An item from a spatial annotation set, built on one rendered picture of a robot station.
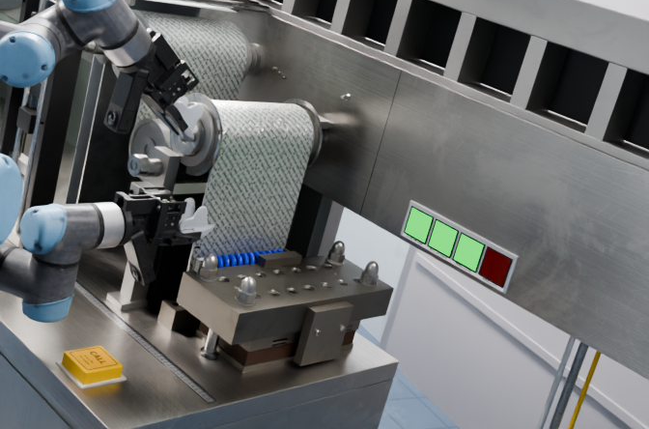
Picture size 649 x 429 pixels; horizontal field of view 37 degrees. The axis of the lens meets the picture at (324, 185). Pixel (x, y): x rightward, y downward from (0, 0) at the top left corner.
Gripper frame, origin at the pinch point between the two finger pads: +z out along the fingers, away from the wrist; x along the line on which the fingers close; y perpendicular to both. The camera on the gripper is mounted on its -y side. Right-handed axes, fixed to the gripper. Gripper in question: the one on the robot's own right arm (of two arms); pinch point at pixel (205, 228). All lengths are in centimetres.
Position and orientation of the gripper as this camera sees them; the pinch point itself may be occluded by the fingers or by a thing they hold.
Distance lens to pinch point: 175.8
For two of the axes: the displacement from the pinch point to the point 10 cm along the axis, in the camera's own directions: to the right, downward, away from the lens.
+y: 2.5, -9.3, -2.8
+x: -6.7, -3.8, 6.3
